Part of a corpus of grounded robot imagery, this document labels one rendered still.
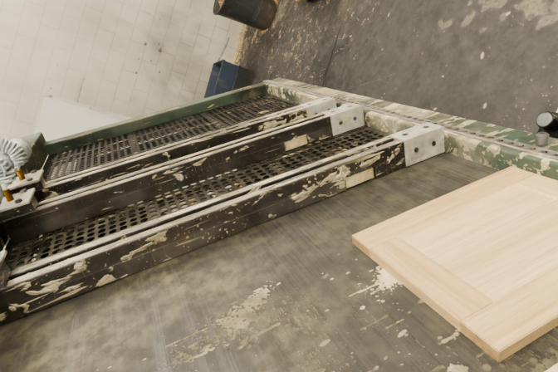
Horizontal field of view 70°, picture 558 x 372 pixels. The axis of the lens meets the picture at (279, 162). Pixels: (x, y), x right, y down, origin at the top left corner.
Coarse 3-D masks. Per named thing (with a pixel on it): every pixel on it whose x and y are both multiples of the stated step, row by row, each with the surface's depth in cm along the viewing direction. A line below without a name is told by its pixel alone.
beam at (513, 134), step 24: (288, 96) 189; (312, 96) 166; (336, 96) 158; (360, 96) 151; (384, 120) 123; (456, 120) 108; (456, 144) 99; (480, 144) 92; (552, 144) 84; (504, 168) 88; (528, 168) 82; (552, 168) 77
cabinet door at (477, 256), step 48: (480, 192) 78; (528, 192) 76; (384, 240) 70; (432, 240) 68; (480, 240) 65; (528, 240) 63; (432, 288) 57; (480, 288) 56; (528, 288) 54; (480, 336) 48; (528, 336) 48
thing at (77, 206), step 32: (288, 128) 124; (320, 128) 128; (352, 128) 132; (0, 160) 98; (192, 160) 114; (224, 160) 118; (256, 160) 122; (32, 192) 104; (96, 192) 106; (128, 192) 109; (160, 192) 113; (32, 224) 102; (64, 224) 105
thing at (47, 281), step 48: (384, 144) 96; (432, 144) 100; (240, 192) 88; (288, 192) 88; (336, 192) 93; (96, 240) 80; (144, 240) 78; (192, 240) 82; (0, 288) 70; (48, 288) 73
